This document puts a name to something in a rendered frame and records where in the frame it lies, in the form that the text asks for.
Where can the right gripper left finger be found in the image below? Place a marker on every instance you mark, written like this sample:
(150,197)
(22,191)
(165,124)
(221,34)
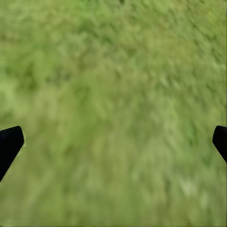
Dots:
(11,141)

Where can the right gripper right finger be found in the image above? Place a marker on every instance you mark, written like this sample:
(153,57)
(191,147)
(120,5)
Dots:
(220,141)

